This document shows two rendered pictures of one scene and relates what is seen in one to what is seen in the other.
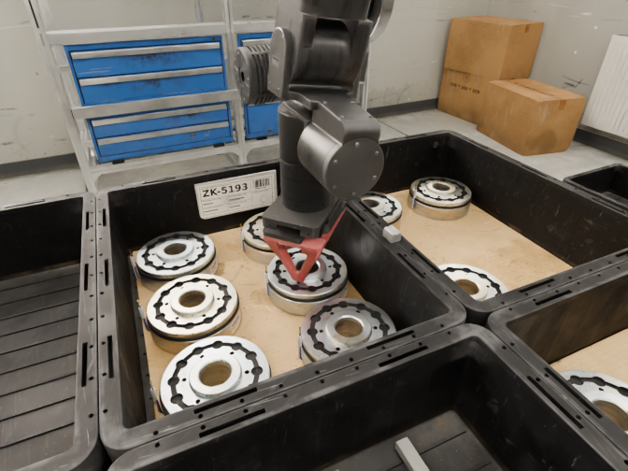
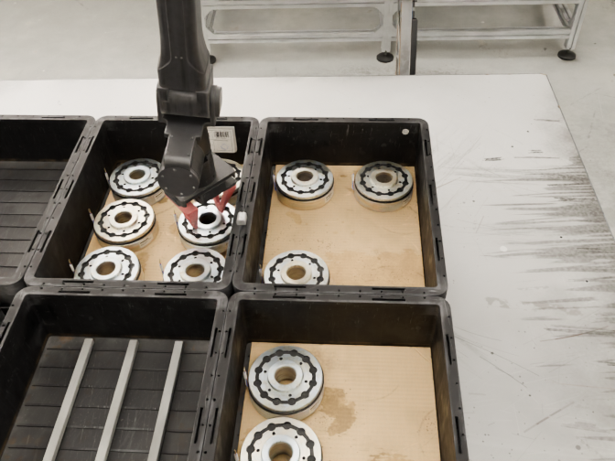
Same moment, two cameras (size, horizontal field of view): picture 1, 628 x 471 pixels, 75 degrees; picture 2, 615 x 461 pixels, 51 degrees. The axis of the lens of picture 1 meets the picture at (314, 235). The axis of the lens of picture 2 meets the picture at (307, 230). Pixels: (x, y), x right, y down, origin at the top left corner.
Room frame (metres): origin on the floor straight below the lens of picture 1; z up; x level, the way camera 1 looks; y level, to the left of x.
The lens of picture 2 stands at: (-0.18, -0.51, 1.63)
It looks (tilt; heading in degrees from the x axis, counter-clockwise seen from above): 46 degrees down; 29
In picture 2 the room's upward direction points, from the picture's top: 3 degrees counter-clockwise
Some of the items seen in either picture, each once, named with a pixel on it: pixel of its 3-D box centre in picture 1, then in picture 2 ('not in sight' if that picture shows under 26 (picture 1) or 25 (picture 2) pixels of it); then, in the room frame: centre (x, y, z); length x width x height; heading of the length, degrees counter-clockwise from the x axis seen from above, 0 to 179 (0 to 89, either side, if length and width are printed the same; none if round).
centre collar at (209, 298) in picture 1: (192, 300); (124, 218); (0.35, 0.14, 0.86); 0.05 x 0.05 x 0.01
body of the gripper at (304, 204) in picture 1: (306, 184); (196, 166); (0.41, 0.01, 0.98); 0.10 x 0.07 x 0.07; 159
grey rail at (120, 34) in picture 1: (227, 27); not in sight; (2.34, 0.44, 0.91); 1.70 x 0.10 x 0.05; 116
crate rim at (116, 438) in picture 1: (245, 248); (156, 196); (0.38, 0.08, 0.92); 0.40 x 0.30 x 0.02; 24
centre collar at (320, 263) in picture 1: (306, 267); (208, 219); (0.41, 0.01, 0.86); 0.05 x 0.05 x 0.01
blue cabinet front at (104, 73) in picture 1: (160, 99); not in sight; (2.14, 0.79, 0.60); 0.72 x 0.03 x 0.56; 116
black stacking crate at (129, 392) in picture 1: (249, 282); (162, 218); (0.38, 0.08, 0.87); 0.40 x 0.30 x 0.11; 24
